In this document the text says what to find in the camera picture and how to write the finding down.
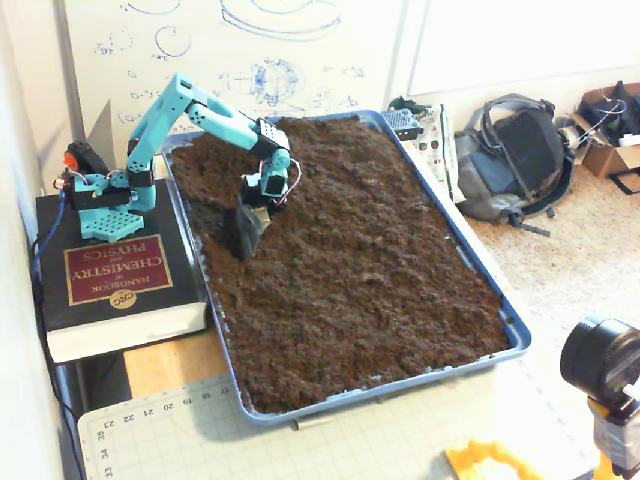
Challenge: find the foil-wrapped blade gripper finger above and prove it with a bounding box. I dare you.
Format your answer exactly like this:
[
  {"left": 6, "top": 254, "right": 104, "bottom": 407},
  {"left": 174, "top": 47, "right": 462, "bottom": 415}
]
[{"left": 238, "top": 203, "right": 272, "bottom": 259}]

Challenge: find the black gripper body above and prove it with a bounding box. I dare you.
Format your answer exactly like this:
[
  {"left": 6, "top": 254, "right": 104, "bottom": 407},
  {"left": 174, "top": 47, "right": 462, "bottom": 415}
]
[{"left": 237, "top": 173, "right": 282, "bottom": 212}]

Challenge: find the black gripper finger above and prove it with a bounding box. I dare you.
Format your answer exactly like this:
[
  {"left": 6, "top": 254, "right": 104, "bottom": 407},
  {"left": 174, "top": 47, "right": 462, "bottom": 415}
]
[{"left": 225, "top": 205, "right": 248, "bottom": 261}]

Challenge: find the brown soil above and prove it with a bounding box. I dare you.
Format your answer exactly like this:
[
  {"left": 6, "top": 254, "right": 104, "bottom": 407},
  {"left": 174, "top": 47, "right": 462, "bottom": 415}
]
[{"left": 167, "top": 114, "right": 514, "bottom": 415}]

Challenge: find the black chemistry handbook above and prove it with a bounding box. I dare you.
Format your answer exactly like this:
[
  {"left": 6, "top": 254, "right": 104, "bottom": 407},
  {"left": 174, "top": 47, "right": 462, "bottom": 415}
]
[{"left": 34, "top": 179, "right": 211, "bottom": 365}]

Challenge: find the whiteboard with blue drawings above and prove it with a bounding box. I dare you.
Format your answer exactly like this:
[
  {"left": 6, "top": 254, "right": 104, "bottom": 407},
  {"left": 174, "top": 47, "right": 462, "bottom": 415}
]
[{"left": 54, "top": 0, "right": 406, "bottom": 151}]

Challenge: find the small metal rod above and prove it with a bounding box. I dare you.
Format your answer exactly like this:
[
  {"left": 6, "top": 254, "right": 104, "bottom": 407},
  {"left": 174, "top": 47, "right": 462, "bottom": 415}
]
[{"left": 292, "top": 415, "right": 336, "bottom": 432}]

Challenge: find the pale green cutting mat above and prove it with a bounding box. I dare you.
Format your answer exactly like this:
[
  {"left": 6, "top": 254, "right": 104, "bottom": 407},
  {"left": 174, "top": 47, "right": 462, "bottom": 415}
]
[{"left": 77, "top": 359, "right": 609, "bottom": 480}]

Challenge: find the grey backpack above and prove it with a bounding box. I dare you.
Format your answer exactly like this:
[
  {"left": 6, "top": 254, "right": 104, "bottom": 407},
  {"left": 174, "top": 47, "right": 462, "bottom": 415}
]
[{"left": 452, "top": 93, "right": 577, "bottom": 237}]

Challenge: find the blue plastic tray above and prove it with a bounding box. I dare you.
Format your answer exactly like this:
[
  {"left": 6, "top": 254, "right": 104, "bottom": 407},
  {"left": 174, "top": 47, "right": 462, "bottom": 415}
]
[{"left": 159, "top": 108, "right": 532, "bottom": 427}]

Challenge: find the yellow plastic clamp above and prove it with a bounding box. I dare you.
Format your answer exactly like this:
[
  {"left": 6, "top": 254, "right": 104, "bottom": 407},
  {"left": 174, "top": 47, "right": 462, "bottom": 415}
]
[{"left": 444, "top": 438, "right": 546, "bottom": 480}]

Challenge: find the cardboard box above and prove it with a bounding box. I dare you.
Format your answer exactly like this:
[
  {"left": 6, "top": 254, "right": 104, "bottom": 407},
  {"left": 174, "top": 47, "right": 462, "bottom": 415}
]
[{"left": 569, "top": 82, "right": 640, "bottom": 179}]

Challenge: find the black fabric item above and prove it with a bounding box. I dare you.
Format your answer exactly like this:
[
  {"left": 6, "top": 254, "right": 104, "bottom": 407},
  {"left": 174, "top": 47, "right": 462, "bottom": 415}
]
[{"left": 578, "top": 81, "right": 640, "bottom": 147}]

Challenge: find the blue cable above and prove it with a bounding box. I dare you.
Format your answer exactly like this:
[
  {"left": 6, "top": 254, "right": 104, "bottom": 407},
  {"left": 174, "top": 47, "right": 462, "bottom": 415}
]
[{"left": 28, "top": 193, "right": 69, "bottom": 296}]

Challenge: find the black cable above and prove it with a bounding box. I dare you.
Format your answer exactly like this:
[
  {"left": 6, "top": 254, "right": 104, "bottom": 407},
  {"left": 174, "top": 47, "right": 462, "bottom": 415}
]
[{"left": 30, "top": 239, "right": 89, "bottom": 480}]

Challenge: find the black round camera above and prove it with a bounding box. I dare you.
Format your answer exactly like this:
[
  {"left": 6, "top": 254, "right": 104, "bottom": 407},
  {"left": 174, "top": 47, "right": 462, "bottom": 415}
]
[{"left": 559, "top": 314, "right": 640, "bottom": 401}]

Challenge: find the black strap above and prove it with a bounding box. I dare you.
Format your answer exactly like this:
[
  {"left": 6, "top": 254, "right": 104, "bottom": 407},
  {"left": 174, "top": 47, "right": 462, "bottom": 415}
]
[{"left": 608, "top": 169, "right": 640, "bottom": 195}]

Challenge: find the yellow taped camera mount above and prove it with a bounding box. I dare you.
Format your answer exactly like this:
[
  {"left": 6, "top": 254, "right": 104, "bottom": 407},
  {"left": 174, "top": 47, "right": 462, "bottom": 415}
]
[{"left": 587, "top": 394, "right": 640, "bottom": 479}]

